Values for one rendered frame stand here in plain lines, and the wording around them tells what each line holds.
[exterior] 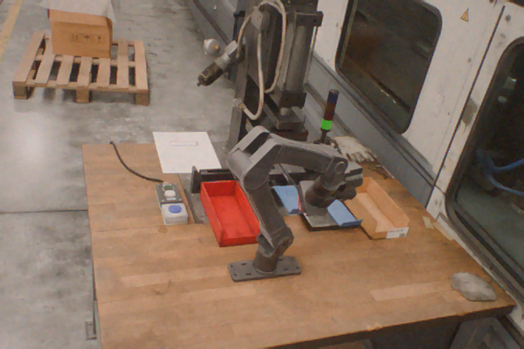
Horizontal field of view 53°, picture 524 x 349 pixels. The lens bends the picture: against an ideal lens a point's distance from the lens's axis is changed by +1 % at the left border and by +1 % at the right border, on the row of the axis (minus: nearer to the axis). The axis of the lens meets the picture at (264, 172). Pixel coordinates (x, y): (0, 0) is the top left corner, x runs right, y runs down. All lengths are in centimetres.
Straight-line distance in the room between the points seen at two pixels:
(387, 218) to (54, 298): 158
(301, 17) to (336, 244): 67
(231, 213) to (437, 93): 89
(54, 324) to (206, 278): 124
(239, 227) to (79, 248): 146
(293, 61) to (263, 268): 61
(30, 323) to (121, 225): 108
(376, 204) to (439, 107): 44
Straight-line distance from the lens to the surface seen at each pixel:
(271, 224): 132
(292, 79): 159
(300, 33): 155
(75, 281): 272
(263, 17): 161
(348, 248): 162
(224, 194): 171
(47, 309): 260
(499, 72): 173
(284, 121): 162
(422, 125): 210
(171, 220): 156
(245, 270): 143
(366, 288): 150
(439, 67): 204
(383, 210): 182
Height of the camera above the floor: 186
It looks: 31 degrees down
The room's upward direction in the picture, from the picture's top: 10 degrees clockwise
